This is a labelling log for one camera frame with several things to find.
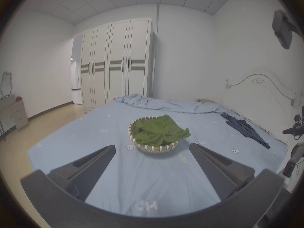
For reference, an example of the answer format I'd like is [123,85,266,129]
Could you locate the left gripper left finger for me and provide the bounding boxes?
[48,145,116,202]

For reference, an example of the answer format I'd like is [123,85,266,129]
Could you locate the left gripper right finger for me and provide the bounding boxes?
[189,143,256,202]

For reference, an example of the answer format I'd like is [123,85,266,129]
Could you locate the green shorts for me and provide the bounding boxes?
[134,115,191,146]

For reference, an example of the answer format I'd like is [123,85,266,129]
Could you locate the bed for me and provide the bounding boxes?
[28,68,296,218]

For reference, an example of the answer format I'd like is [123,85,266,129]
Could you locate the dark blue garment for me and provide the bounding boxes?
[220,113,271,149]

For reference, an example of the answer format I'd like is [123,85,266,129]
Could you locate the round woven basket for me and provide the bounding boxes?
[128,117,180,154]

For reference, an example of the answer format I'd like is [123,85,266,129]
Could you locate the pale blue quilt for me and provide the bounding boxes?
[114,94,229,114]

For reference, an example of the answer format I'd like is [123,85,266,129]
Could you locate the white dressing table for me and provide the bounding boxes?
[0,94,30,142]

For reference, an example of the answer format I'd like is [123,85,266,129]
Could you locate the white wardrobe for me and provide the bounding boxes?
[80,18,158,115]

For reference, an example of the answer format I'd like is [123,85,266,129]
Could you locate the white wavy framed mirror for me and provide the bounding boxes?
[1,71,12,97]

